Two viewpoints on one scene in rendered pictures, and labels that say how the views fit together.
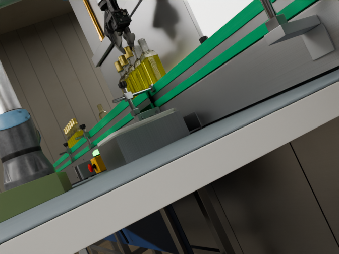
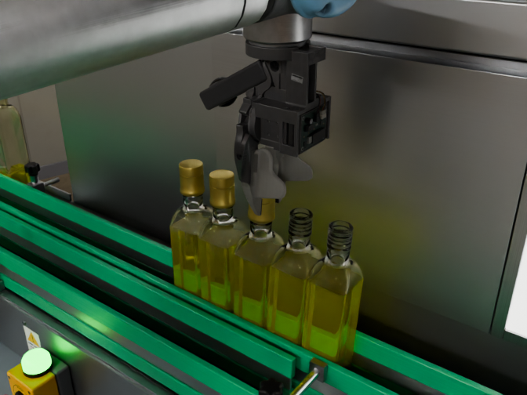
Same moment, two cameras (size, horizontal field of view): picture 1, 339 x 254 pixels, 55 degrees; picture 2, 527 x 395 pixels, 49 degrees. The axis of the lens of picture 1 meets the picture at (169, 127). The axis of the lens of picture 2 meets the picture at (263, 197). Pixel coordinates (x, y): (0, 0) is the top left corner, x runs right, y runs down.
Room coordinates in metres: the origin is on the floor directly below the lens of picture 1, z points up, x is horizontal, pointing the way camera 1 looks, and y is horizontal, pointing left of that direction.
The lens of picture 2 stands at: (0.67, 0.27, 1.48)
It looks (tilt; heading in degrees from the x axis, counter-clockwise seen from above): 27 degrees down; 338
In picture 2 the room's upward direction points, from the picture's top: straight up
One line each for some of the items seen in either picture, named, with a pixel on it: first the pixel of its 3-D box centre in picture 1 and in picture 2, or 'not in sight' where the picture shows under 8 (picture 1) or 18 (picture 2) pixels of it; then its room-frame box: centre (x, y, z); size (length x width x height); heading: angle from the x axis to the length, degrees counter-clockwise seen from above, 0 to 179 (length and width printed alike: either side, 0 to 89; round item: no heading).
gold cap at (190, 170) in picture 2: (119, 66); (191, 177); (1.40, 0.09, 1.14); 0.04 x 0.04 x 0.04
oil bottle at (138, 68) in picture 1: (150, 83); (293, 310); (1.25, -0.01, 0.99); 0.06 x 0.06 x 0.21; 33
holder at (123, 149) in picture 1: (150, 138); not in sight; (0.99, 0.07, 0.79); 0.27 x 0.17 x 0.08; 121
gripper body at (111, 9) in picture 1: (114, 15); (282, 96); (1.25, 0.01, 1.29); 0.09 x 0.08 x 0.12; 31
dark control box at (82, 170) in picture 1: (86, 170); not in sight; (1.69, 0.49, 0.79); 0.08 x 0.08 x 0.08; 31
